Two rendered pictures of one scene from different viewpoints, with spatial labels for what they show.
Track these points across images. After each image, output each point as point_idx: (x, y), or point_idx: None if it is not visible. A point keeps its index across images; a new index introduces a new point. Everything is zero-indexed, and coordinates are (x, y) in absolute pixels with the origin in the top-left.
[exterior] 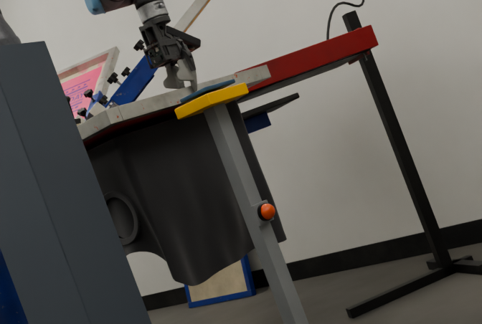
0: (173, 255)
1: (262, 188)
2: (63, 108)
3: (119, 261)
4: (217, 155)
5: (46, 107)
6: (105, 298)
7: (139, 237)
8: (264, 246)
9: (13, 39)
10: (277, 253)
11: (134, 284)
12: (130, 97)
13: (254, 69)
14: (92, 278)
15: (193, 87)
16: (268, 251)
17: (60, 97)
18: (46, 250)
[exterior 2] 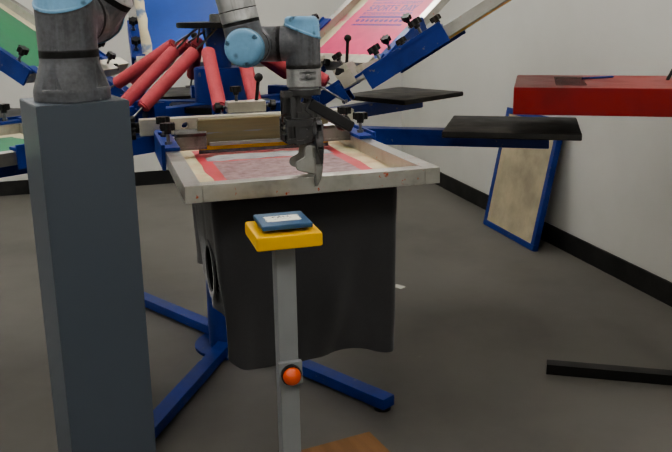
0: (236, 336)
1: (385, 292)
2: (124, 181)
3: (134, 349)
4: (338, 246)
5: (99, 178)
6: (98, 384)
7: (218, 299)
8: (280, 404)
9: (86, 94)
10: (292, 415)
11: (146, 373)
12: (382, 78)
13: (418, 171)
14: (88, 363)
15: (314, 180)
16: (281, 412)
17: (125, 168)
18: (54, 320)
